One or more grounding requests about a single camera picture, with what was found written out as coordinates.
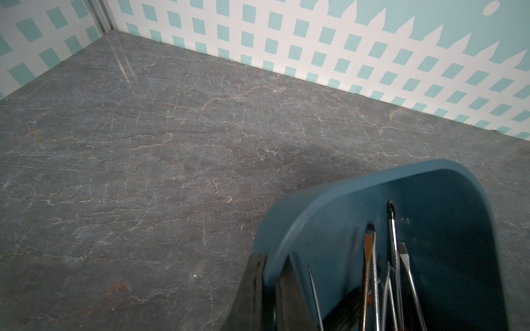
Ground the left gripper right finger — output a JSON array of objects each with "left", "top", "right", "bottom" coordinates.
[{"left": 275, "top": 258, "right": 317, "bottom": 330}]

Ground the teal plastic storage box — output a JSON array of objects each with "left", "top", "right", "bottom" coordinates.
[{"left": 253, "top": 159, "right": 509, "bottom": 330}]

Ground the screwdriver in box long shaft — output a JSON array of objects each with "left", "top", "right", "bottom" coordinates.
[{"left": 387, "top": 201, "right": 406, "bottom": 330}]

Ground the screwdriver in box orange collar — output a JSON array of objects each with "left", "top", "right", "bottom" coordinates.
[{"left": 380, "top": 262, "right": 399, "bottom": 331}]

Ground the screwdriver in box knurled handle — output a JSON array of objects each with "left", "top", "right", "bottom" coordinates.
[{"left": 323, "top": 287, "right": 362, "bottom": 331}]

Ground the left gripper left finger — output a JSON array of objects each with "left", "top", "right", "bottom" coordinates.
[{"left": 221, "top": 253, "right": 266, "bottom": 330}]

